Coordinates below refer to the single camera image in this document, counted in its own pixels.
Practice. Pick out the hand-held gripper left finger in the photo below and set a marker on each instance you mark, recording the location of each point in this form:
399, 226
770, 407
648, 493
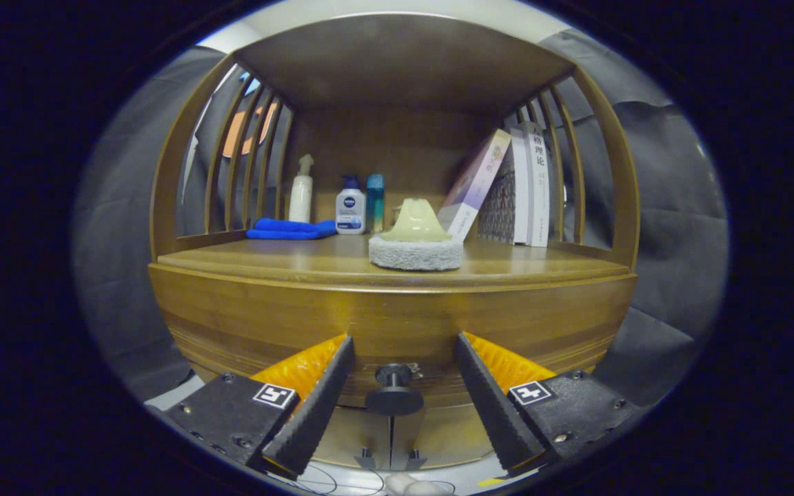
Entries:
314, 417

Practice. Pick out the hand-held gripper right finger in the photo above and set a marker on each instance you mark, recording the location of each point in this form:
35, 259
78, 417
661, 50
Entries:
497, 413

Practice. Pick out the wooden drawer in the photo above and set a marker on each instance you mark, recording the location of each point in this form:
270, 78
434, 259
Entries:
397, 317

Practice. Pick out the wooden cabinet door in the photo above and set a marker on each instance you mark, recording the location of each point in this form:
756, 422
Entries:
438, 434
355, 441

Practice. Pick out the wooden countertop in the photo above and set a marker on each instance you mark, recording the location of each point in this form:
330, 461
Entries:
287, 262

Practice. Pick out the wooden cabinet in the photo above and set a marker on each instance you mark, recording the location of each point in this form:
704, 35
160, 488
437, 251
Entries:
397, 62

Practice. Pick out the white floor object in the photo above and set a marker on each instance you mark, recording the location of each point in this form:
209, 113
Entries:
411, 488

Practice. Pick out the blue folded cloth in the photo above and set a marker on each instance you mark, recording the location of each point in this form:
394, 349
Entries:
287, 229

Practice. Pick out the white bottle with blue cap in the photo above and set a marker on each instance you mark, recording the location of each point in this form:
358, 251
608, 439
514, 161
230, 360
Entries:
350, 213

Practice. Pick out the dark patterned book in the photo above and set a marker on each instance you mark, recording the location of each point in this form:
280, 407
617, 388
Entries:
497, 207

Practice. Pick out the white pump bottle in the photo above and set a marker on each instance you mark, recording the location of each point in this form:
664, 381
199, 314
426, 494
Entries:
300, 200

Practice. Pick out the white book with black characters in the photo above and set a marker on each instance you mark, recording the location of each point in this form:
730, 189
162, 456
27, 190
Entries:
539, 200

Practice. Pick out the plain white book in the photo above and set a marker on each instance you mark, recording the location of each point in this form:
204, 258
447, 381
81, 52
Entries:
521, 193

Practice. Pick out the teal bottle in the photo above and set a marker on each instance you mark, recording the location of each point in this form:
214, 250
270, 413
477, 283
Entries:
375, 203

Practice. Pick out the purple and white book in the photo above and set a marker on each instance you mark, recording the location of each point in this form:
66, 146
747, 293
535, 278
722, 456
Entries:
473, 186

